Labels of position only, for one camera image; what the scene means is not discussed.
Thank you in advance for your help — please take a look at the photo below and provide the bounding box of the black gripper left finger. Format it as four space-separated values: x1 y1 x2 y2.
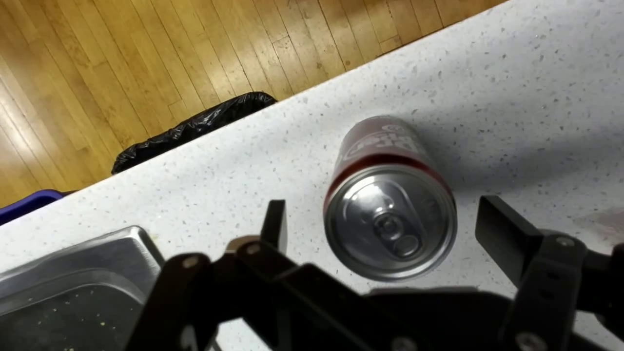
125 196 418 351

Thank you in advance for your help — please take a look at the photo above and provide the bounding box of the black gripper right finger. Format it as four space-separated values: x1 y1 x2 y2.
474 192 624 351

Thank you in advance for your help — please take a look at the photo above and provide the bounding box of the red soda can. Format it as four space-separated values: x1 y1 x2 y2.
322 114 461 282

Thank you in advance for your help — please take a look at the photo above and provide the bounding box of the black trash bag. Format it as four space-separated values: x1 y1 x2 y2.
110 89 279 175

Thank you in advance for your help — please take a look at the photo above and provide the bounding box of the stainless steel double sink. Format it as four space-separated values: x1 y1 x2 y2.
0 221 168 351

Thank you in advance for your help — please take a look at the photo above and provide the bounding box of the blue bin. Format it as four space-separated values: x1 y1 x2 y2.
0 186 67 227

